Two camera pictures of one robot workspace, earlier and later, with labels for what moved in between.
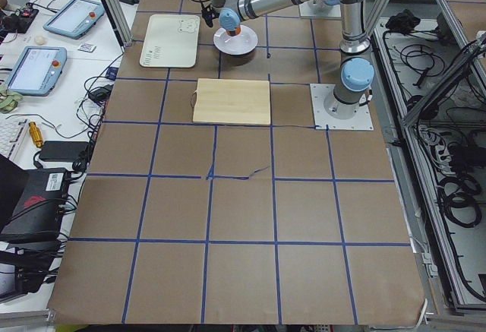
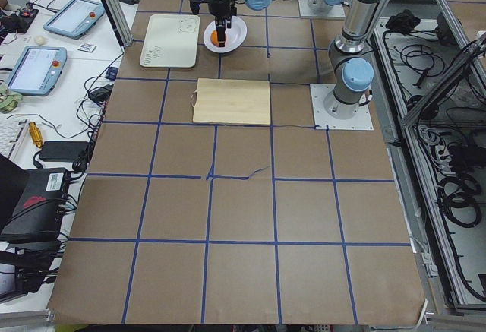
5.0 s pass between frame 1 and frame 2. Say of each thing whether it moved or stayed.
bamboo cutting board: stayed
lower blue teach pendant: stayed
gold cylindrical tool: stayed
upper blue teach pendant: stayed
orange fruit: moved
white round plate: moved
